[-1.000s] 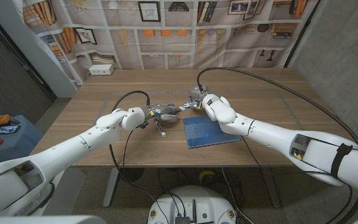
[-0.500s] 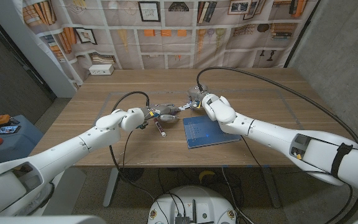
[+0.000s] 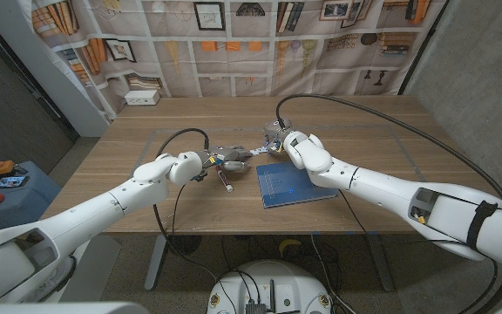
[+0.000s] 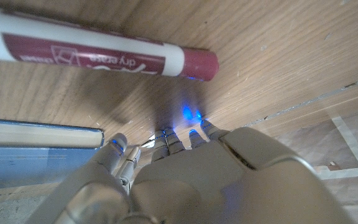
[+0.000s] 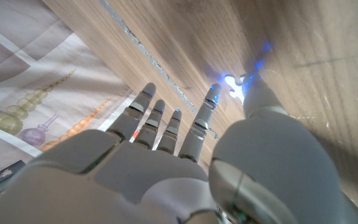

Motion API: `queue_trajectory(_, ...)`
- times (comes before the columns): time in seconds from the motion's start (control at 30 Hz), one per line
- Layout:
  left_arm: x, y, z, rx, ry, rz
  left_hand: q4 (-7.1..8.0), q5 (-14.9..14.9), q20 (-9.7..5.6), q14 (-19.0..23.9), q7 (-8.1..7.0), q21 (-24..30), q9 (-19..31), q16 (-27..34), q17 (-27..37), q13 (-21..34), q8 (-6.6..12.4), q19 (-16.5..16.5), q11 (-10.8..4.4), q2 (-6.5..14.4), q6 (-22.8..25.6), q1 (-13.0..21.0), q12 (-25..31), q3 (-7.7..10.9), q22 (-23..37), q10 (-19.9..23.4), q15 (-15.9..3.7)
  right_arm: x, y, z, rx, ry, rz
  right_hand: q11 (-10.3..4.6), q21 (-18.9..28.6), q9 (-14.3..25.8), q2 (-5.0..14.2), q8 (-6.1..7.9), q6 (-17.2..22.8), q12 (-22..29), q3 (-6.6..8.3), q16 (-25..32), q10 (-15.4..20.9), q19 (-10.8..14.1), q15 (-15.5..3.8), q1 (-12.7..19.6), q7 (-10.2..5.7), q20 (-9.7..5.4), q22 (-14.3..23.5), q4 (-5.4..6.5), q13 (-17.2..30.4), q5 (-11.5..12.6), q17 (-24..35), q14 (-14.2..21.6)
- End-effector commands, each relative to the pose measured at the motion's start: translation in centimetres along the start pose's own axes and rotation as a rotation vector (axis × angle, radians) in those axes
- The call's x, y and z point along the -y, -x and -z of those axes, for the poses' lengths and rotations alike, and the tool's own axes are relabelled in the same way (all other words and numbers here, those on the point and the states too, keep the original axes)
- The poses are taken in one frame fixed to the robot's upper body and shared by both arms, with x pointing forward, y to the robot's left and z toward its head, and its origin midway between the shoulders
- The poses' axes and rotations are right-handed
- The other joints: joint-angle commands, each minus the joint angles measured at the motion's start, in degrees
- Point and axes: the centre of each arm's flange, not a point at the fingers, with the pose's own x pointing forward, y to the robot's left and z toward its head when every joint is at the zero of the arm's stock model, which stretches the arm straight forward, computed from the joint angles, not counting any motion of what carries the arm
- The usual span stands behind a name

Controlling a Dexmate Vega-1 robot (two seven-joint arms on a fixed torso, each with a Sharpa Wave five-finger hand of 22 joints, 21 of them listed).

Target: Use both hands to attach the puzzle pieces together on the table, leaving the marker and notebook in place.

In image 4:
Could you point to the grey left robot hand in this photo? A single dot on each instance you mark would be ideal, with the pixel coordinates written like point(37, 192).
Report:
point(213, 186)

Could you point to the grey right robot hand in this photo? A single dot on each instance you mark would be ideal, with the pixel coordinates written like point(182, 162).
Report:
point(130, 161)

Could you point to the white puzzle piece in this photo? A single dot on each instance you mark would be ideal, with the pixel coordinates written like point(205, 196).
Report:
point(149, 142)

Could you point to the blue notebook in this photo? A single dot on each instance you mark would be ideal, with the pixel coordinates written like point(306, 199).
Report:
point(26, 155)

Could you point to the maroon dry erase marker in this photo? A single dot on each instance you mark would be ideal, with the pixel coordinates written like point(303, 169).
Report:
point(89, 46)

